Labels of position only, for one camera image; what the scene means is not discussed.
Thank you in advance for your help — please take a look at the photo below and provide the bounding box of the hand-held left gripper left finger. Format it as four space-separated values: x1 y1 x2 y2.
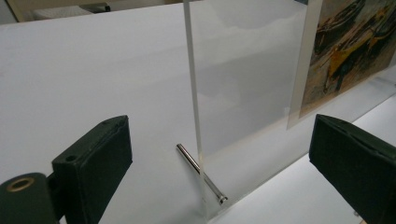
50 114 134 224

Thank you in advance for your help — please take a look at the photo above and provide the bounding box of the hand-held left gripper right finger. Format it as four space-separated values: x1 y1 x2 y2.
308 113 396 224

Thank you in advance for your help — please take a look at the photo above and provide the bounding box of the clear acrylic photo frame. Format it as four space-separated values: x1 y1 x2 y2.
176 0 396 220

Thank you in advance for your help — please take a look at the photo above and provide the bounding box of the boat painting picture card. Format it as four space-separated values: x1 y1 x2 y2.
287 0 396 129

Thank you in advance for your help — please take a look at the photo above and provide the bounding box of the black chair base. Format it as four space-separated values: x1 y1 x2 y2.
78 2 112 14

